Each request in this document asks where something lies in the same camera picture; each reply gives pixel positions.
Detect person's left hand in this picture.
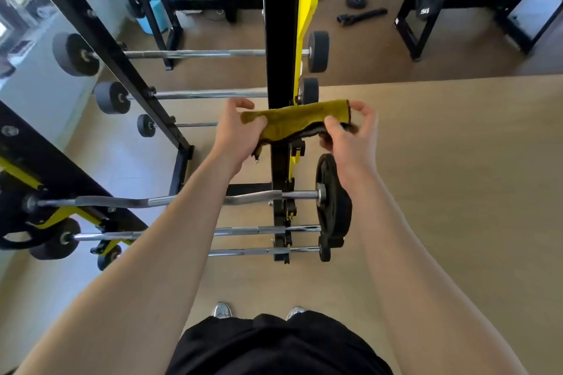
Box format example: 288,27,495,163
210,97,268,178

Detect person's right hand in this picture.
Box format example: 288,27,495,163
319,100,379,189

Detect yellow cleaning cloth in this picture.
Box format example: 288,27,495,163
240,100,353,161

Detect person's left forearm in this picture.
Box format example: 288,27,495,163
13,154,240,375

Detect person's right forearm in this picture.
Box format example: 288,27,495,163
339,168,530,375

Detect medium grey fixed-weight barbell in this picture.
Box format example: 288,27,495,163
94,77,320,115

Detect curl bar with black plate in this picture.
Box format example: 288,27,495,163
22,153,353,249

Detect black yellow barbell rack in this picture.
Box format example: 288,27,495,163
0,0,331,265

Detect large grey fixed-weight barbell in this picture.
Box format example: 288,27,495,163
52,30,330,78

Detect straight barbell with black ends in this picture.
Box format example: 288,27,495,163
28,217,323,261

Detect small grey fixed-weight barbell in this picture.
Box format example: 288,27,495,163
136,114,219,138

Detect short barbell with black ends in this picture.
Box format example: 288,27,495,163
96,244,332,272

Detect blue bin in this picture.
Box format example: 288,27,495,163
135,0,171,35

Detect black squat rack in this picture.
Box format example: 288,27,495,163
394,0,563,63

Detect person's black shorts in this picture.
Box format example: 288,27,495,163
165,311,395,375

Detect black bar handle attachment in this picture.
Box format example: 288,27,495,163
337,8,389,27

